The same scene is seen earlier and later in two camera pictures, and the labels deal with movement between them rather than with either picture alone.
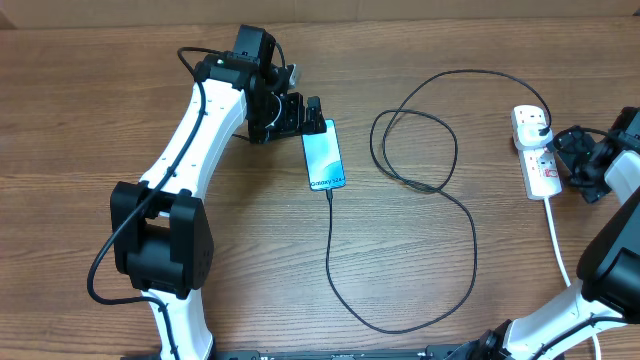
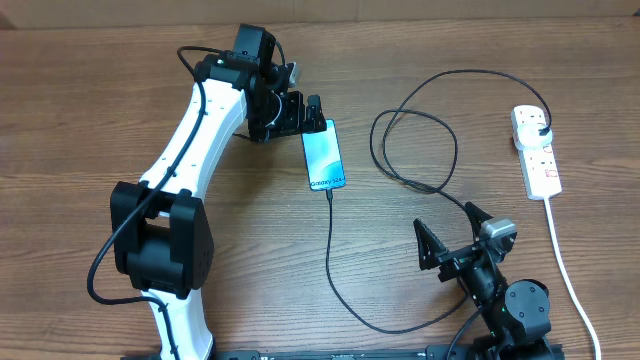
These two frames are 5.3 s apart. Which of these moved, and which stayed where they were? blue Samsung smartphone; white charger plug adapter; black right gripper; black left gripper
Moved: black right gripper
Stayed: blue Samsung smartphone; black left gripper; white charger plug adapter
